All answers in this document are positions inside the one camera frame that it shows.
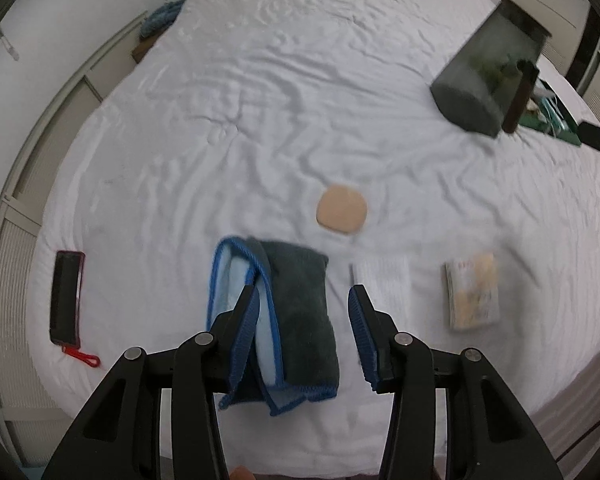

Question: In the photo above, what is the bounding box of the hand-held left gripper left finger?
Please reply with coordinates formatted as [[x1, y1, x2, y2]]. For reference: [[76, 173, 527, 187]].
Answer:
[[40, 285, 261, 480]]

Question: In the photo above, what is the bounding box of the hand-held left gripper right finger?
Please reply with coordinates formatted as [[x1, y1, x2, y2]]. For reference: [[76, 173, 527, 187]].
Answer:
[[347, 284, 563, 480]]

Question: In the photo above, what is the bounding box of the green tray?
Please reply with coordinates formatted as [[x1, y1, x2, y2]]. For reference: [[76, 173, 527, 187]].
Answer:
[[517, 77, 584, 147]]

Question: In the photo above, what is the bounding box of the blue-edged grey towel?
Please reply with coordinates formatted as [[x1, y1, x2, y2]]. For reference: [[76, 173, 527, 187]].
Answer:
[[207, 236, 341, 417]]

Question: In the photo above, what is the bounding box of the white tissue pack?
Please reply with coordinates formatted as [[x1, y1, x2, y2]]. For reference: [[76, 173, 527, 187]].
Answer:
[[350, 255, 414, 313]]

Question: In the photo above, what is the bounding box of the beige packet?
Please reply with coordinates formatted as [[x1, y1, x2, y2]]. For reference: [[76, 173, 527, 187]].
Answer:
[[445, 252, 501, 331]]

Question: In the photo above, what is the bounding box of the beige round powder puff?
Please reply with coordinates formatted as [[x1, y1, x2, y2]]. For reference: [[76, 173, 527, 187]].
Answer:
[[316, 185, 369, 235]]

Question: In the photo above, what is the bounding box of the dark glass pitcher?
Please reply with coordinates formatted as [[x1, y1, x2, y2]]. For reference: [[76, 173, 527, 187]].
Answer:
[[430, 0, 553, 139]]

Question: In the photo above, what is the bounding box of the dark smartphone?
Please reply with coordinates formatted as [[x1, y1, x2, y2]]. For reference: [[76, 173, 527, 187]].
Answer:
[[49, 250, 86, 349]]

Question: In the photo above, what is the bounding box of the white bed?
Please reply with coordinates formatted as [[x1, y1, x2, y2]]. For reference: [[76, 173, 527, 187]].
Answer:
[[37, 0, 600, 478]]

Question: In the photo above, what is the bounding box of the wooden nightstand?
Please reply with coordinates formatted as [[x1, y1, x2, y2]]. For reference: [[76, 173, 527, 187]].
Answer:
[[131, 35, 157, 64]]

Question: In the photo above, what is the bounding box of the crumpled blue cloth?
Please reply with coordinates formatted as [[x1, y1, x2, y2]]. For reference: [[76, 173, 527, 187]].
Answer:
[[139, 0, 187, 40]]

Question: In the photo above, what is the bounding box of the white louvred wall panel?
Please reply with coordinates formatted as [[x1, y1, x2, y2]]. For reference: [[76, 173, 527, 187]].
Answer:
[[0, 10, 148, 456]]

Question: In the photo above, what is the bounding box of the white blind cord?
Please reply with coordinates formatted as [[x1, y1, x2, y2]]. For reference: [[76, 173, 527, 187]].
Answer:
[[0, 30, 21, 62]]

